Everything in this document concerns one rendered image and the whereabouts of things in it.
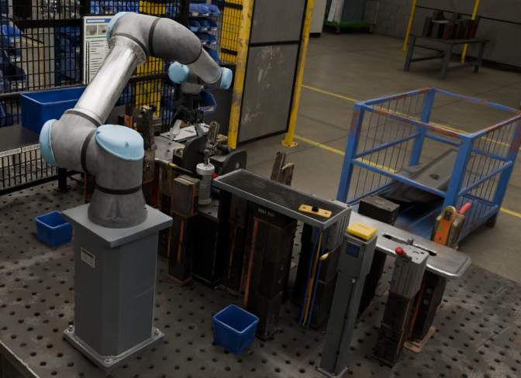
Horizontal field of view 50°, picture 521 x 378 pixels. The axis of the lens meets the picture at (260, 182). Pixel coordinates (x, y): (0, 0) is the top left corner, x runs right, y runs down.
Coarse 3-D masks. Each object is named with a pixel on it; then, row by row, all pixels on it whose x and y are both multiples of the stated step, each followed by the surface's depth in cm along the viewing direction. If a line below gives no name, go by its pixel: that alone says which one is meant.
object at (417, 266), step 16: (416, 256) 154; (400, 272) 155; (416, 272) 152; (400, 288) 156; (416, 288) 158; (400, 304) 159; (384, 320) 163; (400, 320) 160; (384, 336) 164; (400, 336) 162; (384, 352) 165; (400, 352) 169
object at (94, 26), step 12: (84, 24) 234; (96, 24) 239; (108, 24) 244; (84, 36) 236; (96, 36) 241; (84, 48) 238; (96, 48) 243; (108, 48) 248; (84, 60) 240; (96, 60) 245; (84, 72) 242; (84, 84) 244
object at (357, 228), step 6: (354, 222) 146; (360, 222) 147; (348, 228) 143; (354, 228) 143; (360, 228) 144; (366, 228) 144; (372, 228) 145; (354, 234) 142; (360, 234) 141; (366, 234) 141; (372, 234) 143
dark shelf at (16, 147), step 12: (120, 108) 260; (108, 120) 242; (0, 132) 212; (12, 132) 213; (24, 132) 215; (0, 144) 201; (12, 144) 202; (24, 144) 204; (36, 144) 207; (0, 156) 196
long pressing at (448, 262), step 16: (160, 144) 231; (176, 144) 233; (160, 160) 214; (352, 224) 183; (368, 224) 184; (384, 224) 186; (384, 240) 175; (416, 240) 177; (432, 256) 169; (448, 256) 170; (464, 256) 171; (432, 272) 162; (448, 272) 160
